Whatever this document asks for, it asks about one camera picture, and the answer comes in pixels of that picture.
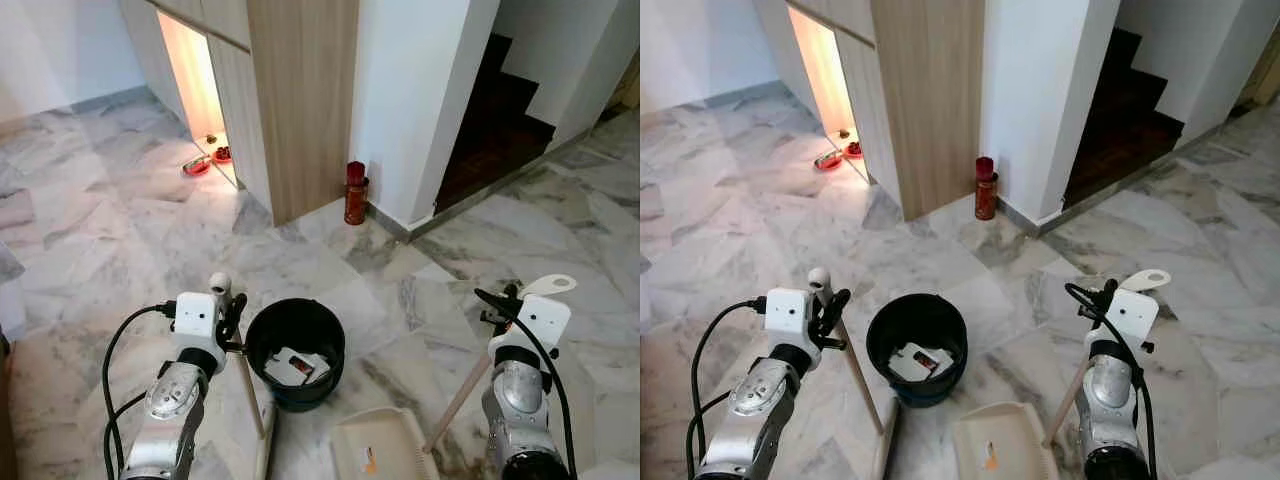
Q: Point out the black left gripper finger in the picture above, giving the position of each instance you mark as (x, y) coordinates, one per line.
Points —
(838, 303)
(239, 307)

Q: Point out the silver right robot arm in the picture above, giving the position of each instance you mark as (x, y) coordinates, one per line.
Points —
(1108, 390)
(515, 400)

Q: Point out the white paper trash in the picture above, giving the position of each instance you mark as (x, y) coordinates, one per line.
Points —
(912, 362)
(290, 368)

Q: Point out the black plastic bucket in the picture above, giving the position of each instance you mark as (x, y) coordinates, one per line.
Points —
(300, 395)
(920, 392)

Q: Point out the large red pet bowl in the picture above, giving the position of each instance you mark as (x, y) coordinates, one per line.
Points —
(197, 167)
(828, 162)

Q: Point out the small red pet bowl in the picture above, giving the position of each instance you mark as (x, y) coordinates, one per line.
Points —
(222, 154)
(854, 150)

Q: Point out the red spray can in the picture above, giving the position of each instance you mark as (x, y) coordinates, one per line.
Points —
(355, 195)
(986, 190)

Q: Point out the dark wooden staircase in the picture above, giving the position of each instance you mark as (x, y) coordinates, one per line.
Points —
(495, 130)
(1120, 125)

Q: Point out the small orange scrap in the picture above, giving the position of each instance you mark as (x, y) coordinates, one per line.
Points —
(991, 458)
(370, 463)

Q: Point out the light wooden cabinet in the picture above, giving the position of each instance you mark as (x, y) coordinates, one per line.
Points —
(925, 105)
(300, 110)

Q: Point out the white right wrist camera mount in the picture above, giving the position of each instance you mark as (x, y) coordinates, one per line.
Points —
(1130, 312)
(540, 318)

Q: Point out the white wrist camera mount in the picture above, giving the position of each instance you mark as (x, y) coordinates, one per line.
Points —
(788, 313)
(195, 318)
(540, 318)
(1130, 312)

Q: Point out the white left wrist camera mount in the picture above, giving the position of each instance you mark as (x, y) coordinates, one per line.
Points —
(788, 313)
(195, 318)

